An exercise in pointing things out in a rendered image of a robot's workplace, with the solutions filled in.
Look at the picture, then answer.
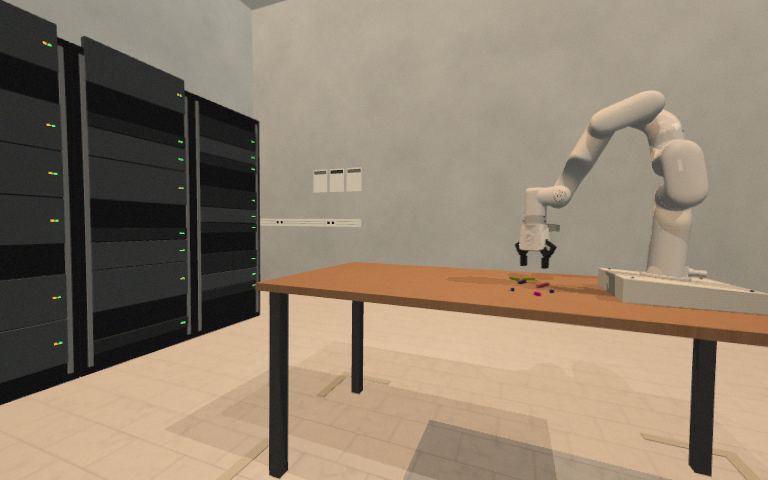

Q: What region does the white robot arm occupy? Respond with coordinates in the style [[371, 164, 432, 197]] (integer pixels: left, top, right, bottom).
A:
[[523, 91, 709, 282]]

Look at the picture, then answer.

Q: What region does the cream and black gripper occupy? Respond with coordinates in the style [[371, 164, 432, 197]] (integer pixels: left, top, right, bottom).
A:
[[515, 223, 556, 269]]

